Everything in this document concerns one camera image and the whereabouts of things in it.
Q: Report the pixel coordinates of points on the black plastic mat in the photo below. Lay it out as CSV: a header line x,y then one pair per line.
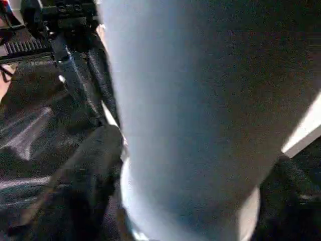
x,y
35,130

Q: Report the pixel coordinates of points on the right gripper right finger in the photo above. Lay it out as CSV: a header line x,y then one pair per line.
x,y
296,206

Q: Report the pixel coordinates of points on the white plastic table top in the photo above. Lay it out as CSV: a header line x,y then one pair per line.
x,y
306,125

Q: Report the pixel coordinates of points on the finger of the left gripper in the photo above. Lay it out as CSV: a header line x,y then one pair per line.
x,y
106,80

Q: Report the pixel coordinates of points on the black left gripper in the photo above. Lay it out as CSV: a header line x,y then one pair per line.
x,y
60,12

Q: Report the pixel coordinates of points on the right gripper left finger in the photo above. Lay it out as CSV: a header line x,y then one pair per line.
x,y
70,196

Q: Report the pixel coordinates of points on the white plastic table leg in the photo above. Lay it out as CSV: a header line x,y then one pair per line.
x,y
210,100

